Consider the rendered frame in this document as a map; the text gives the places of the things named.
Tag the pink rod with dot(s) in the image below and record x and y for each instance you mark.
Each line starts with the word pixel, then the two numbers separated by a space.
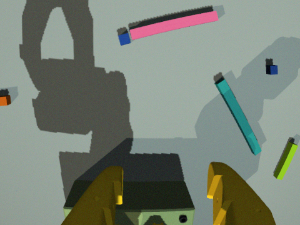
pixel 173 24

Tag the lime green rod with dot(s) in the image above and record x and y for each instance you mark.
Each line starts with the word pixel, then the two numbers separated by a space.
pixel 285 160

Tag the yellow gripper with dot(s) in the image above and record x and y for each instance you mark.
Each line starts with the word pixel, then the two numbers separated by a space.
pixel 234 201

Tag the small blue cube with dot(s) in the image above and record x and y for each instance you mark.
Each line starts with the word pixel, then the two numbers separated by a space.
pixel 124 39
pixel 271 69

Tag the turquoise rod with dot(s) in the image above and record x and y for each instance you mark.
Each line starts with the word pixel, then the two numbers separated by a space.
pixel 238 115

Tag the orange rod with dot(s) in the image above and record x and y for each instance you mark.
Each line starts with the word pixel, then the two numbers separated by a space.
pixel 5 100

